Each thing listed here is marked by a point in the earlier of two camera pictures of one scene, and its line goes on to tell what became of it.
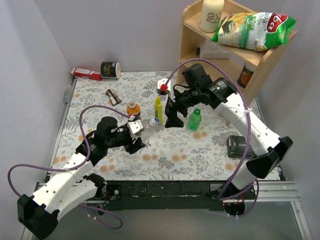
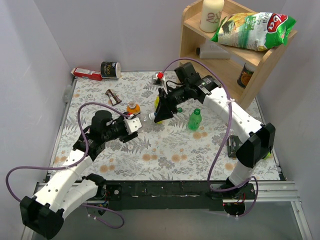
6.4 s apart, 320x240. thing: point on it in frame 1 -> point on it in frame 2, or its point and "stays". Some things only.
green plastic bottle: [195, 119] stays
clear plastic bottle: [149, 128] -> [145, 118]
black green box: [236, 146] stays
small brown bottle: [113, 97] stays
